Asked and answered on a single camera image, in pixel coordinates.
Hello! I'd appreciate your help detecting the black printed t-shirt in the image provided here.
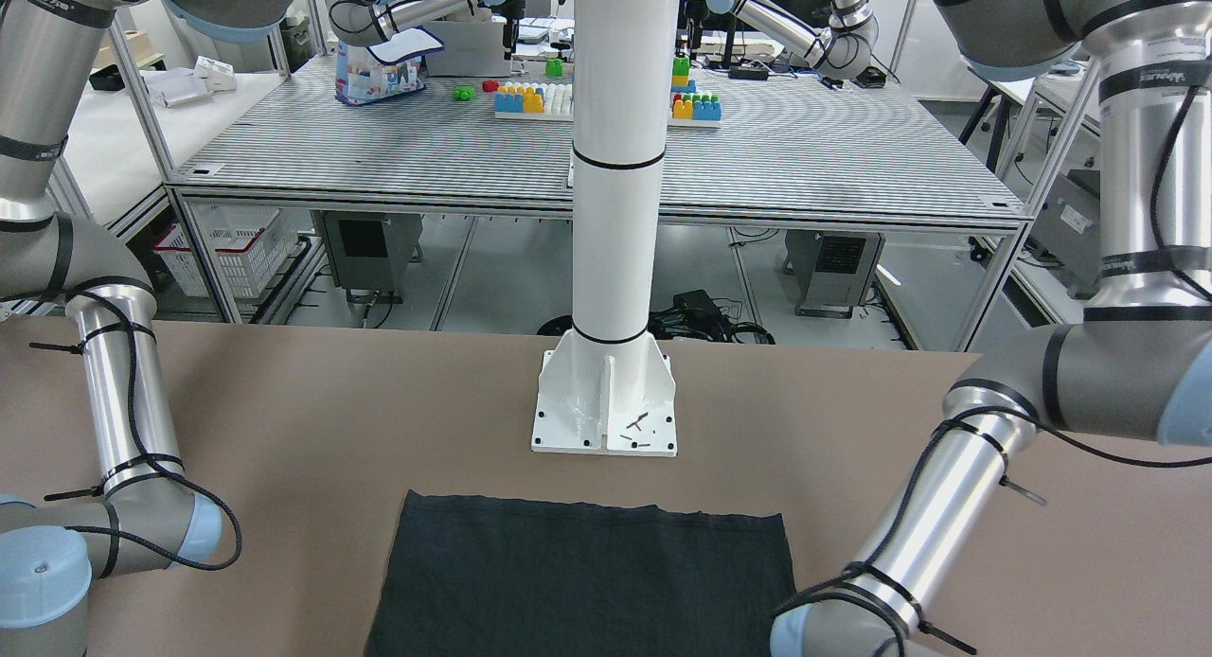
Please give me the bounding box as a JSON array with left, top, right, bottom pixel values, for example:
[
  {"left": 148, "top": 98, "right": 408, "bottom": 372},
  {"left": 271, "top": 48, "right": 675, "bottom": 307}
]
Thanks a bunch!
[{"left": 365, "top": 492, "right": 795, "bottom": 656}]

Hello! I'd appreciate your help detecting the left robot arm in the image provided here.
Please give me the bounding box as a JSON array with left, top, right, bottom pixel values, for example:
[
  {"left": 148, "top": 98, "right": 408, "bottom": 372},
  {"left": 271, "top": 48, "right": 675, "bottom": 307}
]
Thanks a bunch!
[{"left": 770, "top": 0, "right": 1210, "bottom": 656}]

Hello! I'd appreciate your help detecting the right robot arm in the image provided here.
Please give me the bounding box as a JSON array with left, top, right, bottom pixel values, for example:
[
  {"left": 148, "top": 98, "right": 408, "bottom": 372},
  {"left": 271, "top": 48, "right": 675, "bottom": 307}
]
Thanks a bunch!
[{"left": 1, "top": 0, "right": 295, "bottom": 656}]

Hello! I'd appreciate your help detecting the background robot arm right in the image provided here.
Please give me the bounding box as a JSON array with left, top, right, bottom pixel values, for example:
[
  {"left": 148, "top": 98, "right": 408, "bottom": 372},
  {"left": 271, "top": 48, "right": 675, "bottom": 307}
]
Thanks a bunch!
[{"left": 691, "top": 0, "right": 879, "bottom": 80}]

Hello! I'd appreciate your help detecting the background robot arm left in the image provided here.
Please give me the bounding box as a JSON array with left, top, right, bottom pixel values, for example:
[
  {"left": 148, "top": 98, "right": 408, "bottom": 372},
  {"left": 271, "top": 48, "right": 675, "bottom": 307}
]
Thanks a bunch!
[{"left": 325, "top": 0, "right": 507, "bottom": 47}]

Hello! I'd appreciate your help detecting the colourful toy block set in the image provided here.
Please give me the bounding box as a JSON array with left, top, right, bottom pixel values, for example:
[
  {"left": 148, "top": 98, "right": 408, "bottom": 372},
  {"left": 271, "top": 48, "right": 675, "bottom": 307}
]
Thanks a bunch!
[{"left": 490, "top": 56, "right": 724, "bottom": 128}]

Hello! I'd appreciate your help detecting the striped aluminium work table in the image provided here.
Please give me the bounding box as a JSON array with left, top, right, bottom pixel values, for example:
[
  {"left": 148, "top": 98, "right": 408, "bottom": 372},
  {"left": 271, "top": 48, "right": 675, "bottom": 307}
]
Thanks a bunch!
[{"left": 168, "top": 58, "right": 1033, "bottom": 352}]

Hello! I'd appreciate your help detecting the patterned blue bag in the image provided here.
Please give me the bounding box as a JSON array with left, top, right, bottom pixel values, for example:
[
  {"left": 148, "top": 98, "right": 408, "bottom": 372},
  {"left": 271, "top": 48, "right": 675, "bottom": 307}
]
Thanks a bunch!
[{"left": 335, "top": 27, "right": 445, "bottom": 105}]

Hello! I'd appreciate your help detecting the white plastic basket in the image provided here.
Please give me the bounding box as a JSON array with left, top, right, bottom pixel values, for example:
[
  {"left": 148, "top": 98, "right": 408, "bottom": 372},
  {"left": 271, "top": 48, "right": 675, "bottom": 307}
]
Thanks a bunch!
[{"left": 154, "top": 204, "right": 297, "bottom": 299}]

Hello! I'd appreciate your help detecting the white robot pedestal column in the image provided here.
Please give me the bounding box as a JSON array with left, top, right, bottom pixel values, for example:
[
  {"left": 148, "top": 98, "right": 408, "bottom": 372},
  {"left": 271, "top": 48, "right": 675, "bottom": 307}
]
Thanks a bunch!
[{"left": 531, "top": 0, "right": 680, "bottom": 457}]

